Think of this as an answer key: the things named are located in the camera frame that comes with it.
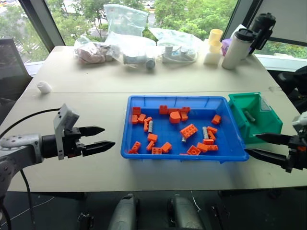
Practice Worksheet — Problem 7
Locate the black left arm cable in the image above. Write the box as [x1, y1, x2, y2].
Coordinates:
[0, 108, 61, 140]

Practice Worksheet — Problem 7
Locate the black hanging cable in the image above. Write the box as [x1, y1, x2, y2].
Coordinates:
[19, 169, 37, 230]

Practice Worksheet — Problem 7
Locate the green plastic bin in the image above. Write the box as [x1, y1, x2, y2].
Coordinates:
[227, 92, 284, 145]

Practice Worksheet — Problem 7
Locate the orange studded plastic brick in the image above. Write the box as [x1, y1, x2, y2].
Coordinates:
[179, 124, 199, 139]

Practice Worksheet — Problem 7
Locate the plastic bag with grey device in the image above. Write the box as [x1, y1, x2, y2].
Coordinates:
[105, 33, 159, 70]

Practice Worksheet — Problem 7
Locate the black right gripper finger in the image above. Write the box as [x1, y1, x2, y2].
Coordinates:
[244, 148, 289, 169]
[255, 133, 292, 146]

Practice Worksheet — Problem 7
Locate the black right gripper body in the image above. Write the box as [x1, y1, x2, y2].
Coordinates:
[284, 135, 307, 173]

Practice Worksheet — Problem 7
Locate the plastic bag with white cable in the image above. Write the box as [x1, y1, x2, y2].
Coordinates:
[149, 27, 205, 65]

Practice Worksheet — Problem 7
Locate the black equipment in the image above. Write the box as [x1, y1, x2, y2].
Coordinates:
[277, 65, 307, 114]

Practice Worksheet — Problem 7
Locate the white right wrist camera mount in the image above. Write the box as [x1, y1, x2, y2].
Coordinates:
[291, 114, 307, 133]

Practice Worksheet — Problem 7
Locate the black chair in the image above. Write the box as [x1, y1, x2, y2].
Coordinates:
[0, 37, 34, 103]

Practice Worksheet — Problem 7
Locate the plastic bag with pink contents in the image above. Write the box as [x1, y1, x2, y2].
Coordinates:
[73, 37, 121, 65]

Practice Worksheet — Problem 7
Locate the grey rounded shape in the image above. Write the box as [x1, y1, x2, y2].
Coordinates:
[107, 193, 140, 230]
[167, 195, 205, 230]

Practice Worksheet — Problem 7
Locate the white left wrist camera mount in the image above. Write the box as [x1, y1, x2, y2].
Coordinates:
[53, 103, 80, 161]

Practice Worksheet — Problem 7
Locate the purple plastic packet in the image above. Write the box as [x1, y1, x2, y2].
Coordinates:
[221, 38, 235, 58]

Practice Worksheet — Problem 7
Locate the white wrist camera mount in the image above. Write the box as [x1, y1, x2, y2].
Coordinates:
[291, 114, 307, 133]
[53, 103, 80, 161]

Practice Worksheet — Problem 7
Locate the white tumbler with black lid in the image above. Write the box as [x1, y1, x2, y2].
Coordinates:
[221, 28, 256, 70]

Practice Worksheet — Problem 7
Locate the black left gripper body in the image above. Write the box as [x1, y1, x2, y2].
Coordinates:
[62, 126, 85, 158]

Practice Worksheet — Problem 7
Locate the small white cup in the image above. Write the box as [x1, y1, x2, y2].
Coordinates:
[36, 81, 53, 94]

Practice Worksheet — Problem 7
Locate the blue plastic tray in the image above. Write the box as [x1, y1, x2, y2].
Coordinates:
[120, 95, 250, 164]

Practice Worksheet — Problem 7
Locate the dark window frame post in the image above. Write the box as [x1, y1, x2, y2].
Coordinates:
[220, 0, 265, 42]
[18, 0, 67, 53]

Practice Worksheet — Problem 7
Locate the orange rounded building block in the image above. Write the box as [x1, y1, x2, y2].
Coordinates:
[169, 111, 182, 125]

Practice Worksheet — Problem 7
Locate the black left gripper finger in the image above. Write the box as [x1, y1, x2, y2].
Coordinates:
[81, 141, 116, 157]
[79, 125, 106, 138]

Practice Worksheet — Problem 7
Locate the pale yellow cup stack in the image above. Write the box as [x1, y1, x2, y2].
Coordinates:
[208, 28, 224, 54]

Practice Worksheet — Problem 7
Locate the clear empty plastic bag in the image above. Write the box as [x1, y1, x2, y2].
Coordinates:
[103, 4, 150, 37]

